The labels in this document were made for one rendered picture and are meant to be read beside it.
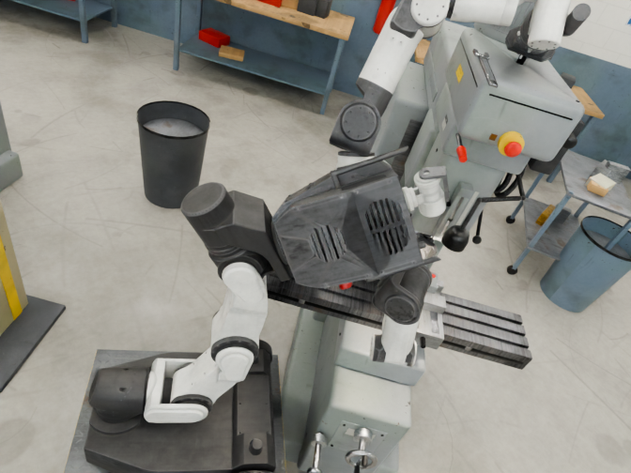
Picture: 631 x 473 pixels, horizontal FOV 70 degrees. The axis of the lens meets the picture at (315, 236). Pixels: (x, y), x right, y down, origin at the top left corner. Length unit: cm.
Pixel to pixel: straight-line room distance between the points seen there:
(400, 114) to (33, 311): 211
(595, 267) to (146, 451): 310
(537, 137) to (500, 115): 11
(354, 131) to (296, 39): 481
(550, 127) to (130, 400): 146
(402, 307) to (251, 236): 40
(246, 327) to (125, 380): 51
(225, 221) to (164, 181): 225
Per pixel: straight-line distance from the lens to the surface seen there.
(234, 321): 131
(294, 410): 229
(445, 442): 275
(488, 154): 136
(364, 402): 180
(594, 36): 609
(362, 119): 102
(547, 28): 114
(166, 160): 316
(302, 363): 242
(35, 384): 260
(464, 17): 113
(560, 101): 124
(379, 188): 93
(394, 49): 108
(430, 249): 161
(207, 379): 156
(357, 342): 178
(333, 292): 180
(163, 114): 347
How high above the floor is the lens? 219
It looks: 40 degrees down
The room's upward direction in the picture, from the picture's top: 18 degrees clockwise
